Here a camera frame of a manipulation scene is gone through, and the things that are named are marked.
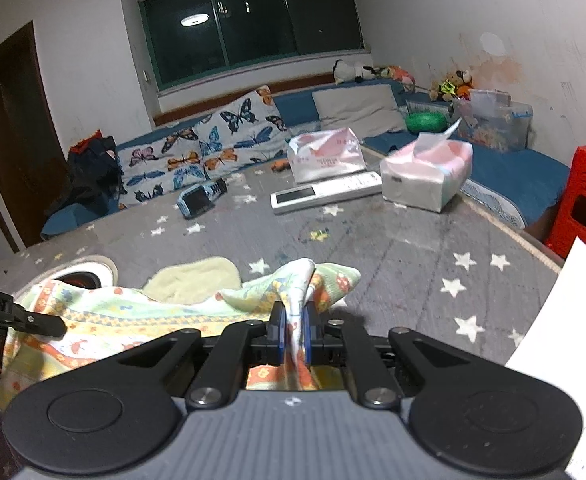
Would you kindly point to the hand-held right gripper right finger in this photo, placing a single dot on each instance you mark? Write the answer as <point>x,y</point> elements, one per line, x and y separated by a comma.
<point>308,334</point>

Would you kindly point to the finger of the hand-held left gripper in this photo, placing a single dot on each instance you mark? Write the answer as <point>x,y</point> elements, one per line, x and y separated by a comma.
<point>40,324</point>

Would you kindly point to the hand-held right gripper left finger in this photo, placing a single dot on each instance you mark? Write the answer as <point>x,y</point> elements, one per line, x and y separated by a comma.
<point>279,334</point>

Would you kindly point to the striped cartoon print garment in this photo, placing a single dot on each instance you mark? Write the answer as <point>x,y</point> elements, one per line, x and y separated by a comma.
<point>123,310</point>

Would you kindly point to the dark clothes pile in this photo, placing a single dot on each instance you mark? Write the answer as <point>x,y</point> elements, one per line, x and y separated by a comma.
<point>90,170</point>

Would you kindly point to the small yellow green scrap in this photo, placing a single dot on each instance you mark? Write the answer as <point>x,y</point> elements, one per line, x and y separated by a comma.
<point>319,234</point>

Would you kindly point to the grey star print table cover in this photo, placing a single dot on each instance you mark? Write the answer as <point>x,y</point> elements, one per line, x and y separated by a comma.
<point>423,270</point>

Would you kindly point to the white remote control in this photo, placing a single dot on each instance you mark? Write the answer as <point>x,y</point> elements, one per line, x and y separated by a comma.
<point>323,192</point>

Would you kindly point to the blue toy gadget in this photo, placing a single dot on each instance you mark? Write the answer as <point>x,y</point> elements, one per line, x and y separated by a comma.
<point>200,200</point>

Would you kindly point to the small orange toy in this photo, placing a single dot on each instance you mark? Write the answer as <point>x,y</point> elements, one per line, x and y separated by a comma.
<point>280,165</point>

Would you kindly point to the dark wooden door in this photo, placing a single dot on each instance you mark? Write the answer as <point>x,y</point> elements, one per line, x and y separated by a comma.
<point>18,135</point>

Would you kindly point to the pink printed tissue pack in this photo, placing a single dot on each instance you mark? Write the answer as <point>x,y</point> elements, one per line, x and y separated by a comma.
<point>325,155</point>

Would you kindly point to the pink and white tissue pack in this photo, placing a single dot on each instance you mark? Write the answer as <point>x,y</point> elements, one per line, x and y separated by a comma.
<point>425,172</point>

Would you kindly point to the butterfly print cushion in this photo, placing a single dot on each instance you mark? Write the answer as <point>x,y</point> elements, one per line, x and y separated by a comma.
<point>208,145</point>

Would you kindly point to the grey pillow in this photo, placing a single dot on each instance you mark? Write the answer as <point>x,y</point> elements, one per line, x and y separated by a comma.
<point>358,107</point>

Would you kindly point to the green ball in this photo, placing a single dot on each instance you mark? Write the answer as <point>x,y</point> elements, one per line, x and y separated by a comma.
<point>425,122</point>

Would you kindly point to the blue sofa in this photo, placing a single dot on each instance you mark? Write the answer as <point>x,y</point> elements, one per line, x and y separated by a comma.
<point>513,170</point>

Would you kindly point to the white paper sheet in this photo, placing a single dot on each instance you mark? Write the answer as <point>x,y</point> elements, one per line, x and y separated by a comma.
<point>573,335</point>

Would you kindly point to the colourful plush toy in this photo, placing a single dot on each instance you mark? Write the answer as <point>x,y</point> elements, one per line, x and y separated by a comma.
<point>398,77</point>

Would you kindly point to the clear plastic storage box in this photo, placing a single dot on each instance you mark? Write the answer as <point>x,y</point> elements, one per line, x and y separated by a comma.
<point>493,122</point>

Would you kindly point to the group of small plush toys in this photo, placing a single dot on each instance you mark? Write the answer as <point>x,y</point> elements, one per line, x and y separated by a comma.
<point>453,86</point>

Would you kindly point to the dark window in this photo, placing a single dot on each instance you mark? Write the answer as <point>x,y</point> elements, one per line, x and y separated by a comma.
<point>253,25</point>

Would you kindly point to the red plastic stool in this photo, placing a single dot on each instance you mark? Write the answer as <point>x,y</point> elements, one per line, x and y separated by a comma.
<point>585,195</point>

